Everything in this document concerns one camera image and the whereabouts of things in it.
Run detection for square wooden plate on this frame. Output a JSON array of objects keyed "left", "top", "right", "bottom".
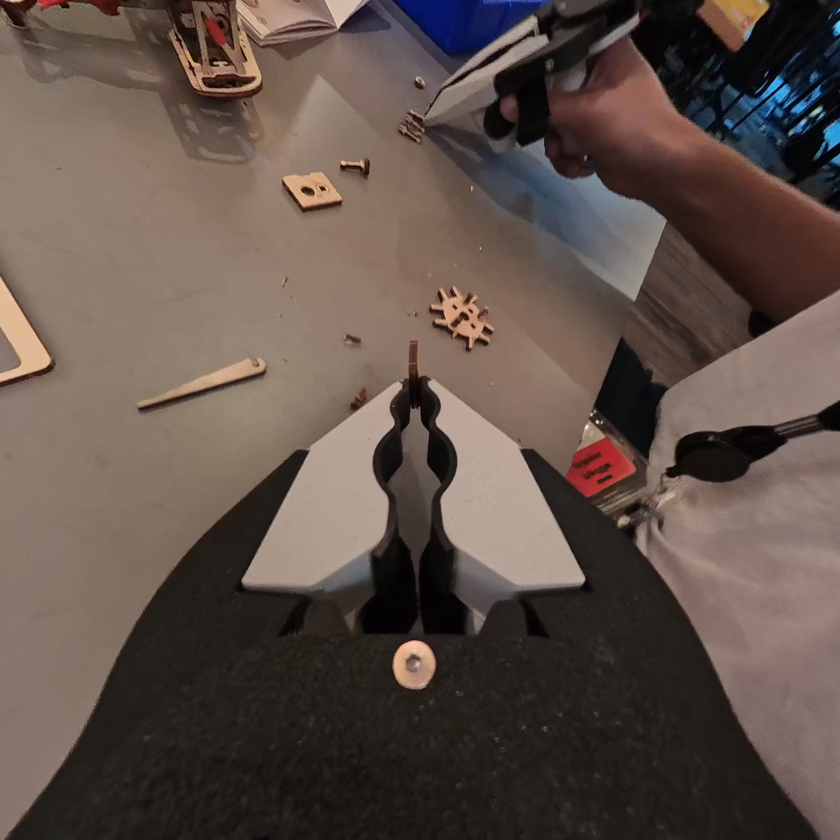
[{"left": 281, "top": 171, "right": 344, "bottom": 213}]

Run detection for grey desk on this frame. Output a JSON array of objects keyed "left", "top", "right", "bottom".
[{"left": 0, "top": 0, "right": 669, "bottom": 746}]

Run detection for clear badge holder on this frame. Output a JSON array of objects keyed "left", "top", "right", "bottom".
[{"left": 566, "top": 408, "right": 680, "bottom": 531}]

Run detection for blue plastic bin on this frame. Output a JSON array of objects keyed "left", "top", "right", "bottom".
[{"left": 392, "top": 0, "right": 553, "bottom": 57}]

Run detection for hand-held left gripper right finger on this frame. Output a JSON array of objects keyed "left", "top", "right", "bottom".
[{"left": 419, "top": 376, "right": 587, "bottom": 634}]

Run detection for dark trousers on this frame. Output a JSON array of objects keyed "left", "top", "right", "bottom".
[{"left": 594, "top": 338, "right": 670, "bottom": 454}]

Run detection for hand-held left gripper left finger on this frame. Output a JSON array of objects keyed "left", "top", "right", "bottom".
[{"left": 241, "top": 379, "right": 413, "bottom": 632}]

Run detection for person's right hand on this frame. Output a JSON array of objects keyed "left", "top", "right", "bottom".
[{"left": 497, "top": 38, "right": 686, "bottom": 201}]

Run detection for person's right forearm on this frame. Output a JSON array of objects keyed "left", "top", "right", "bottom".
[{"left": 617, "top": 112, "right": 840, "bottom": 332}]

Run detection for wooden model vehicle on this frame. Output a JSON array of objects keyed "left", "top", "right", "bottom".
[{"left": 0, "top": 0, "right": 264, "bottom": 100}]

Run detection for wooden wedge stick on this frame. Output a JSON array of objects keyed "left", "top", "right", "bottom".
[{"left": 136, "top": 357, "right": 268, "bottom": 412}]

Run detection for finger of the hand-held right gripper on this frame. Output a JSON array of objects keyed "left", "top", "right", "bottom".
[
  {"left": 423, "top": 67, "right": 505, "bottom": 130},
  {"left": 440, "top": 15, "right": 551, "bottom": 94}
]

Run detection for black lanyard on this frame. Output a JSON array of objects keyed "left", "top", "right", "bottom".
[{"left": 665, "top": 400, "right": 840, "bottom": 484}]

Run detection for curvy cutout wooden sheet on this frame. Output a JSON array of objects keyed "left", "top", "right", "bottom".
[{"left": 0, "top": 271, "right": 55, "bottom": 388}]

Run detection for spoked wooden gear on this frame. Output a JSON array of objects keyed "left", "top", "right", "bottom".
[{"left": 429, "top": 285, "right": 495, "bottom": 351}]

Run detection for instruction booklet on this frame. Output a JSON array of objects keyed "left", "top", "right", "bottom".
[{"left": 235, "top": 0, "right": 370, "bottom": 47}]

